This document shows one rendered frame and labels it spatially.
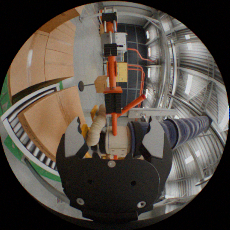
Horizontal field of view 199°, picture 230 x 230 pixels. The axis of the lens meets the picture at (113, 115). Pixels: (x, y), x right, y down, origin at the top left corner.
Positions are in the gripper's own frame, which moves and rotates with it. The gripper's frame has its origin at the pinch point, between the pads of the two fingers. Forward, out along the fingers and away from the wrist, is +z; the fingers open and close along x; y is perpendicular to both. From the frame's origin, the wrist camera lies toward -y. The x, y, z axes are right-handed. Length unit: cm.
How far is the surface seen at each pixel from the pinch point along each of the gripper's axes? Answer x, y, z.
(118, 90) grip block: 1.3, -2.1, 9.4
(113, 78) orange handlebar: -0.2, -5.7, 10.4
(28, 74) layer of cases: -68, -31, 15
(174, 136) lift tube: 35.5, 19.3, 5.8
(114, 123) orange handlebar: -0.5, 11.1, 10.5
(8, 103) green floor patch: -122, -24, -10
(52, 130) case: -26.9, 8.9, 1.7
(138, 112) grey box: 46, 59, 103
